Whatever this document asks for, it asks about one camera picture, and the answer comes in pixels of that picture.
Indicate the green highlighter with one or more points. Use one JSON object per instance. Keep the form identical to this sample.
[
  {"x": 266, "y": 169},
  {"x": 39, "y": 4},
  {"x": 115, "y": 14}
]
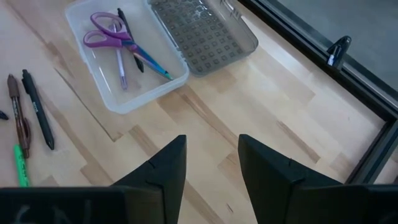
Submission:
[{"x": 21, "y": 168}]

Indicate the clear purple pen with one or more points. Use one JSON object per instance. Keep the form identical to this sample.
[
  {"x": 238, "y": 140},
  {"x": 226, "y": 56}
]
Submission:
[{"x": 122, "y": 74}]

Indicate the clear plastic supply box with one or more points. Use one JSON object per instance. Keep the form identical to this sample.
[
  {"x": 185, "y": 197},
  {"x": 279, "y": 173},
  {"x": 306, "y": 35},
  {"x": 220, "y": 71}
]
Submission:
[{"x": 149, "y": 84}]

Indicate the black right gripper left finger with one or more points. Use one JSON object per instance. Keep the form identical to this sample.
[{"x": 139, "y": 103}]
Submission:
[{"x": 161, "y": 174}]

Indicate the thin black pen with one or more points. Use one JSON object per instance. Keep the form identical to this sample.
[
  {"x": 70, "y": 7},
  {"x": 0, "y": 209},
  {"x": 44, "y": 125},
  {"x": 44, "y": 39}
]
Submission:
[{"x": 138, "y": 62}]

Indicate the brown pen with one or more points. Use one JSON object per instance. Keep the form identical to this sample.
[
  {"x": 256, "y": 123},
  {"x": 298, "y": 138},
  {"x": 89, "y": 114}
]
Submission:
[{"x": 19, "y": 115}]

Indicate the black table frame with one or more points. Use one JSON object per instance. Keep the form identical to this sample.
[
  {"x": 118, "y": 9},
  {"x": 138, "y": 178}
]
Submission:
[{"x": 357, "y": 81}]

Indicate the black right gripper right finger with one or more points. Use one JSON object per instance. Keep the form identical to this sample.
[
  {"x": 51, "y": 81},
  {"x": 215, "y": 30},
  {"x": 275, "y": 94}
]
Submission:
[{"x": 273, "y": 180}]

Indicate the grey translucent box lid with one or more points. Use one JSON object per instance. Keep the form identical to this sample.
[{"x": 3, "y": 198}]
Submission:
[{"x": 205, "y": 37}]

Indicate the black clamp on frame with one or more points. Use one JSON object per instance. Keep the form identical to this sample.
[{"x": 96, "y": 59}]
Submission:
[{"x": 339, "y": 51}]

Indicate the black pen with white print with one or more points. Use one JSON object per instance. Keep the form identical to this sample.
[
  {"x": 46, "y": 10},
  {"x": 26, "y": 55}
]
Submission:
[{"x": 38, "y": 109}]

